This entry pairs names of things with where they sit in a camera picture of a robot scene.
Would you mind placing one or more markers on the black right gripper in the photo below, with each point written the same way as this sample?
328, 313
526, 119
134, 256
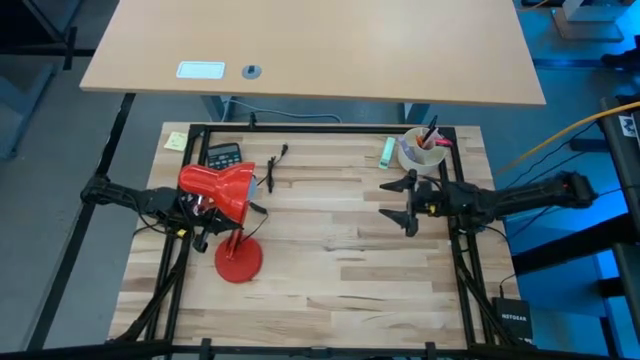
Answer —
430, 202

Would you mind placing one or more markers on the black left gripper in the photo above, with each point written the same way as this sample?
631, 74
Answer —
200, 235

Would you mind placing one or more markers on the red desk lamp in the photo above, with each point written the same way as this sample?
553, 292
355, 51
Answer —
220, 187

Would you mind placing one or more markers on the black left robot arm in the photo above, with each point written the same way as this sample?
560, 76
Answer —
130, 197

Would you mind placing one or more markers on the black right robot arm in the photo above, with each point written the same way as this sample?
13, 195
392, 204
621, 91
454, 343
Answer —
525, 197

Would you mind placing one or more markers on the mint green highlighter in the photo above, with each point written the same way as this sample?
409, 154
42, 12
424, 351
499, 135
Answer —
387, 152

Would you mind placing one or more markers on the white pen cup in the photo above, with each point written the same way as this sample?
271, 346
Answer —
425, 160

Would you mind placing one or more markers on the purple marker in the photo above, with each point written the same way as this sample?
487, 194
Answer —
406, 147

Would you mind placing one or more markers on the black calculator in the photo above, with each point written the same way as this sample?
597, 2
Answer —
224, 156

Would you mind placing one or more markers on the orange pen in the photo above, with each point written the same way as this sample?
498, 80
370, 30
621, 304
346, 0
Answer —
419, 140

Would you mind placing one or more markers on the pink marker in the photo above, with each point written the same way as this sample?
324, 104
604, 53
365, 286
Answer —
444, 143

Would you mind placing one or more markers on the black pen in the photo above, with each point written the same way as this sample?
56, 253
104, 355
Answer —
432, 125

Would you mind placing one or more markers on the yellow sticky note pad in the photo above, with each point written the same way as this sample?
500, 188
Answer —
175, 141

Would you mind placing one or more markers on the white rectangular desk plate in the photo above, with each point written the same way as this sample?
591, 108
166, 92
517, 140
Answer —
201, 70

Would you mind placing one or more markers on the black diagonal floor strut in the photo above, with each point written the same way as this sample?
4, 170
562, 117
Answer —
75, 240

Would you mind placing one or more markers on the beige wooden desk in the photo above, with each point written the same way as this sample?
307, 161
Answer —
320, 45

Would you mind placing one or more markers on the black floor beam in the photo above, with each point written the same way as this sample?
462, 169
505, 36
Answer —
575, 245

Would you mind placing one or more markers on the person's shoe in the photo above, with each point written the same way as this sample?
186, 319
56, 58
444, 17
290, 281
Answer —
622, 57

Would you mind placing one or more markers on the black metal table frame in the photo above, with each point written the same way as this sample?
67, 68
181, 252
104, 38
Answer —
460, 280

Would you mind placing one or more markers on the black Netgear network switch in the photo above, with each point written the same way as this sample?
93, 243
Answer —
512, 320

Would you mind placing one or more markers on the gray pedestal base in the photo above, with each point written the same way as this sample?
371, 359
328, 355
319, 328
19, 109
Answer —
587, 25

